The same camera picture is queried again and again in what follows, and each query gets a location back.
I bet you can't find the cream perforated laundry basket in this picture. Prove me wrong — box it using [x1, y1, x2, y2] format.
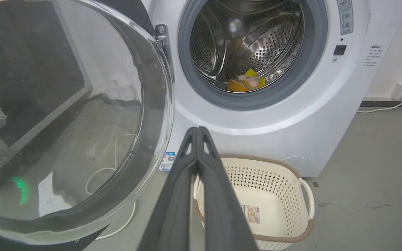
[193, 154, 315, 251]

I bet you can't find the round glass washing machine door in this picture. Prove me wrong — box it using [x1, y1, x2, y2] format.
[0, 0, 175, 251]

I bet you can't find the white power cable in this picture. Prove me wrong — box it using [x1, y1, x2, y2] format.
[357, 99, 402, 114]

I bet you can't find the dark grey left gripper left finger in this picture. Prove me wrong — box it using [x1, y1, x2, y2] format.
[137, 127, 199, 251]

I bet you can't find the white cable on floor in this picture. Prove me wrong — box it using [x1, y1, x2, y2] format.
[95, 201, 137, 241]

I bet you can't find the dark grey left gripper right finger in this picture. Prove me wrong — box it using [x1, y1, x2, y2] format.
[198, 126, 259, 251]

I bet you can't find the white front-load washing machine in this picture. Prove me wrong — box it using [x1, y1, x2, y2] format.
[141, 0, 402, 178]

